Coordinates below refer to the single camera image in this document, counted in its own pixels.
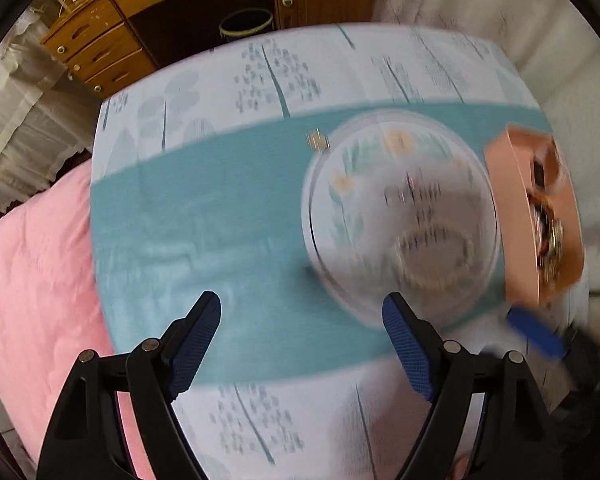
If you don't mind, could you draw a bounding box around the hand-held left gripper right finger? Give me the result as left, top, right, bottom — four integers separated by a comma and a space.
381, 292, 563, 480

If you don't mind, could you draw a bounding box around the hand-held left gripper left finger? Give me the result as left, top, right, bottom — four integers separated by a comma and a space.
36, 290, 222, 480

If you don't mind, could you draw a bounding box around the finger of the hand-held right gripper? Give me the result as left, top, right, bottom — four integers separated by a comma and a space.
506, 306, 565, 361

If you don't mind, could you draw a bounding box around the white pearl bracelet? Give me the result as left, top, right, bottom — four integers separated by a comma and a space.
392, 225, 477, 288

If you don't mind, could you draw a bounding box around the gold chain bracelet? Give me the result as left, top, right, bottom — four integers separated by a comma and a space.
535, 220, 567, 281

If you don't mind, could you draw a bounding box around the black bead bracelet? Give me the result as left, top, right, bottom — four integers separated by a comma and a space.
527, 195, 556, 256

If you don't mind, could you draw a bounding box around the pink plastic box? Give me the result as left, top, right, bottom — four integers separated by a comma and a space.
484, 124, 586, 307

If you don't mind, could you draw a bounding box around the tree print tablecloth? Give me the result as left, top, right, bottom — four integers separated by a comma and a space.
89, 22, 581, 480

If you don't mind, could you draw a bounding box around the pink quilted blanket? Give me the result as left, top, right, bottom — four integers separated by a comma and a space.
0, 162, 146, 480

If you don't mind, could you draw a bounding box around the white lace cover cloth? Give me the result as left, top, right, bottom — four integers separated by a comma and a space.
0, 7, 98, 211

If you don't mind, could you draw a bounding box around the dark waste bin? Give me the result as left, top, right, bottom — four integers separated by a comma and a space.
219, 8, 275, 43

